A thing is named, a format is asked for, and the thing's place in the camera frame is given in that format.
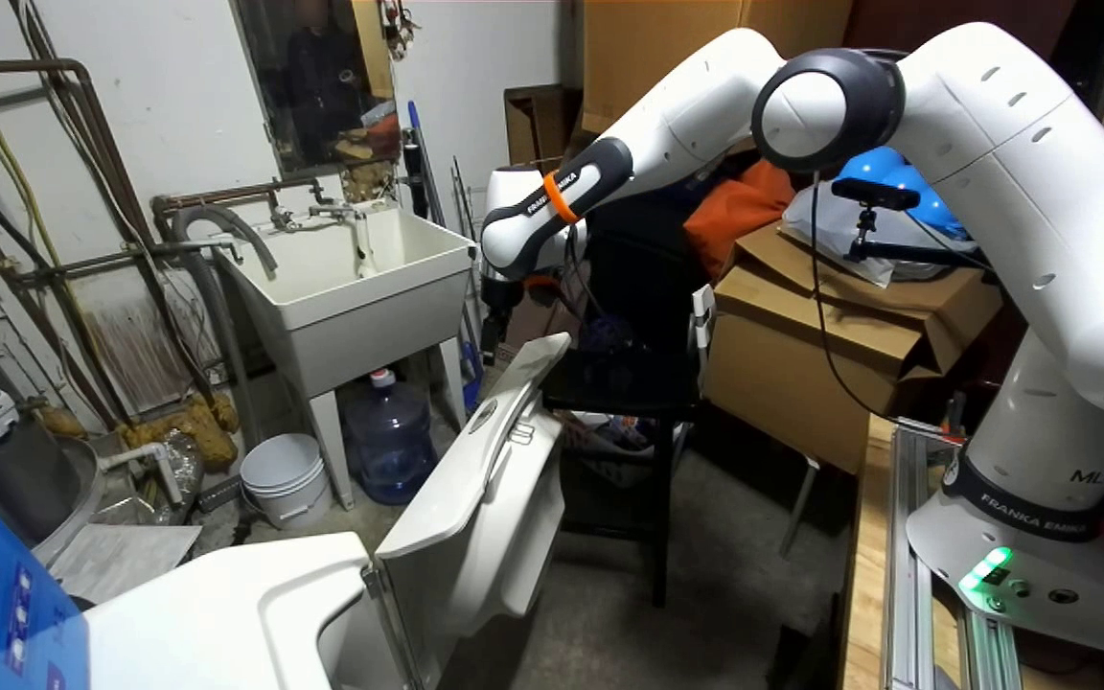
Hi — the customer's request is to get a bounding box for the grey drain hose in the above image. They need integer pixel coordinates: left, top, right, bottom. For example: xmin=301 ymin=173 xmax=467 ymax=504
xmin=168 ymin=202 xmax=286 ymax=283

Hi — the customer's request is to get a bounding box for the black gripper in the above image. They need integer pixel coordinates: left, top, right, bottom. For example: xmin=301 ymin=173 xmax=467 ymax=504
xmin=480 ymin=264 xmax=544 ymax=363

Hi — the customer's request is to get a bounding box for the dark framed wall mirror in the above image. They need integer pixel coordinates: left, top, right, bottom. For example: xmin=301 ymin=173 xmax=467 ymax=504
xmin=225 ymin=0 xmax=402 ymax=186

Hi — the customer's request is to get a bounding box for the white table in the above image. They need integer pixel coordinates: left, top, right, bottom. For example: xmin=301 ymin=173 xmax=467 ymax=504
xmin=370 ymin=330 xmax=577 ymax=690

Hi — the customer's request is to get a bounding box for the metal sink faucet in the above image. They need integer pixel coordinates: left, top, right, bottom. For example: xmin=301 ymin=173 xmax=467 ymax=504
xmin=260 ymin=177 xmax=376 ymax=280

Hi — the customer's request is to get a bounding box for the blue water jug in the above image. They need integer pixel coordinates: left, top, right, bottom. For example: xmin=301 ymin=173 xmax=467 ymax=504
xmin=343 ymin=369 xmax=441 ymax=509

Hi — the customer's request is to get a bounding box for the black camera on stand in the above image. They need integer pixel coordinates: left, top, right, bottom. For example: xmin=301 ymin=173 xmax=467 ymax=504
xmin=829 ymin=173 xmax=987 ymax=275

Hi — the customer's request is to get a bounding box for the black metal stand frame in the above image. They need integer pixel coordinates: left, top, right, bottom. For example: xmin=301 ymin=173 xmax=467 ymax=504
xmin=541 ymin=188 xmax=712 ymax=615

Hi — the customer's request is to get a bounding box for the grey water heater tank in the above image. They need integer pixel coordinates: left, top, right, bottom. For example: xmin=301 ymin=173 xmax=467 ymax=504
xmin=0 ymin=293 xmax=107 ymax=568

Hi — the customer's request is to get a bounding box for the white plastic bucket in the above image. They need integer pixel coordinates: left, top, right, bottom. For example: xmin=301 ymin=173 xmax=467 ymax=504
xmin=238 ymin=431 xmax=333 ymax=530

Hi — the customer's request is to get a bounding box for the brown cardboard box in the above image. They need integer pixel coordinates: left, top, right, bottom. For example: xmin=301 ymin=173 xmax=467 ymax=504
xmin=701 ymin=223 xmax=1006 ymax=480

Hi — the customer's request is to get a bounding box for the wooden bench top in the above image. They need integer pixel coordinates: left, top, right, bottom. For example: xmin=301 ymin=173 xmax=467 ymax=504
xmin=841 ymin=411 xmax=904 ymax=690

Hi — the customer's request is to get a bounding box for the aluminium rail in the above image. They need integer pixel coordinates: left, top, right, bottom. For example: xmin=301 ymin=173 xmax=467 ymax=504
xmin=887 ymin=413 xmax=969 ymax=690

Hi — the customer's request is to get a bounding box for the orange cloth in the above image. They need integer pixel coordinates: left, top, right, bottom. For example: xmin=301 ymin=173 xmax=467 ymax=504
xmin=678 ymin=156 xmax=799 ymax=289

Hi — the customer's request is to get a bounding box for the yellow insulation foam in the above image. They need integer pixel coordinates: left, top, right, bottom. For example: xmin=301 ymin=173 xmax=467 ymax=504
xmin=116 ymin=389 xmax=246 ymax=477

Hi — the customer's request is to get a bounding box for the white utility sink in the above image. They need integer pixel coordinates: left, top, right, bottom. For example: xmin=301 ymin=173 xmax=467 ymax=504
xmin=236 ymin=202 xmax=485 ymax=509

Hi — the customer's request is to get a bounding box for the blue and white bag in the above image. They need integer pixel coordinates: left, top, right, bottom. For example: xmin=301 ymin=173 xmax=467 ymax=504
xmin=777 ymin=144 xmax=983 ymax=261

